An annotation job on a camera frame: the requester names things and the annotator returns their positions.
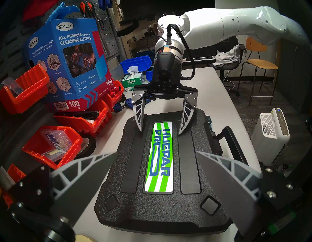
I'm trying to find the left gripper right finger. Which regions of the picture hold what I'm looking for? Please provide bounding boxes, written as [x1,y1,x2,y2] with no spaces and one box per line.
[195,151,303,235]

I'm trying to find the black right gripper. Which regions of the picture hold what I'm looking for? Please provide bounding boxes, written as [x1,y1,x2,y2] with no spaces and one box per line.
[131,82,198,135]

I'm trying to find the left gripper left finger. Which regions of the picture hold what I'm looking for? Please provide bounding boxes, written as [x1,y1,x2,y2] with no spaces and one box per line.
[8,152,118,226]

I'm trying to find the black plastic tool box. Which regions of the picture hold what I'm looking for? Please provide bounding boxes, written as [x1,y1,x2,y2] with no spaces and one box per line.
[94,107,249,236]

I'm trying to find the green white tissue box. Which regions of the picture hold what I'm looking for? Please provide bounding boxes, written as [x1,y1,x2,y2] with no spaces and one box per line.
[121,66,146,91]

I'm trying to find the black tape roll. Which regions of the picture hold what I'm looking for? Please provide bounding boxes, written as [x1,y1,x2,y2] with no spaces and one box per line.
[73,135,97,160]

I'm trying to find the red plastic storage bin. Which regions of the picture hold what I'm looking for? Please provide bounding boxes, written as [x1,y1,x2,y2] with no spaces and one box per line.
[0,65,50,115]
[7,163,27,184]
[53,99,109,138]
[22,126,83,169]
[107,81,124,109]

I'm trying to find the blue plastic storage bin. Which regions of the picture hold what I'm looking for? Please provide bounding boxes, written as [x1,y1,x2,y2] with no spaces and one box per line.
[120,55,153,75]

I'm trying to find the white air purifier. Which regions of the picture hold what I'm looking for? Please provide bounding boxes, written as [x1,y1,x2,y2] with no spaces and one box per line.
[251,107,290,167]

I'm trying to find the black marker pen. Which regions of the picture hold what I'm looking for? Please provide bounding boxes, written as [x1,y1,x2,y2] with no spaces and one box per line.
[55,111,101,118]

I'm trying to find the black office chair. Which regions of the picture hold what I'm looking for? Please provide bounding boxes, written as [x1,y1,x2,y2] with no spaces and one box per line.
[214,37,247,97]

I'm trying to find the white cloth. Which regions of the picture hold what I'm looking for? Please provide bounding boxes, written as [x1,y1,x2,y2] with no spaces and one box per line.
[214,44,248,67]

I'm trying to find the blue cleaning cloths carton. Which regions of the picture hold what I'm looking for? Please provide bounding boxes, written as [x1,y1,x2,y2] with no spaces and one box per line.
[21,18,114,111]

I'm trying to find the wooden chair metal legs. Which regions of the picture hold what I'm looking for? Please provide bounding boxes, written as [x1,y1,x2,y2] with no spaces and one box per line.
[238,37,279,106]

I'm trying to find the blue microfiber cloth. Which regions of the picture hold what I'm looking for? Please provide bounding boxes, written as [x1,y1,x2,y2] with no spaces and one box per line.
[49,2,81,22]

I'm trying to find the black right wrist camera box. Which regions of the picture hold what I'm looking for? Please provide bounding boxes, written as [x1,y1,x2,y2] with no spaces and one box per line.
[156,45,183,84]

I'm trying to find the right wrist braided cable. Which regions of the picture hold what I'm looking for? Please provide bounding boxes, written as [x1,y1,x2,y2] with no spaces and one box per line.
[166,24,196,80]

